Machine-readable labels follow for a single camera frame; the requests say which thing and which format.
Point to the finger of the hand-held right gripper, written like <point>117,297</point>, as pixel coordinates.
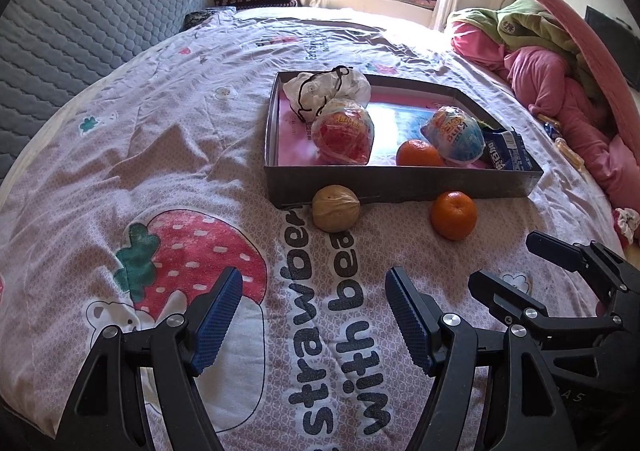
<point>560,251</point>
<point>505,293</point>

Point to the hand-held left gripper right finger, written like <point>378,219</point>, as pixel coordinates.
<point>407,321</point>

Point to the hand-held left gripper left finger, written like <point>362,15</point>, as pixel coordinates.
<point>217,321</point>

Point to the shallow dark cardboard box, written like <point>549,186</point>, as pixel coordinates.
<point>400,186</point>

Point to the large blue red egg toy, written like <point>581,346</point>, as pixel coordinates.
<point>454,135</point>

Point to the orange tangerine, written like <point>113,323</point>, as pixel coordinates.
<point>419,153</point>
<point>452,214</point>

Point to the floral fabric scrunchie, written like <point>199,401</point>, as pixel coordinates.
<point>627,226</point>

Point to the small yellow snack packet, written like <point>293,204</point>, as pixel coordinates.
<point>569,153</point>

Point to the small blue orange snack packet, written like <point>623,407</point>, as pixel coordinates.
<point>550,127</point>

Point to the brown walnut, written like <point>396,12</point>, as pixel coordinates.
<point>336,201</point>

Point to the pink quilt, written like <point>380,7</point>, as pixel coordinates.
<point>555,81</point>

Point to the strawberry printed bed sheet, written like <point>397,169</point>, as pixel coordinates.
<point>150,156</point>

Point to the green blanket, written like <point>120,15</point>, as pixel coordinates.
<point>530,26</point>

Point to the dark flat screen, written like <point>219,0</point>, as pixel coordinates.
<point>607,23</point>

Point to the black lace cloth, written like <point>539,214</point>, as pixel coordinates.
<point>197,18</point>

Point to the grey quilted headboard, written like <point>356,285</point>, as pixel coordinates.
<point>90,16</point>

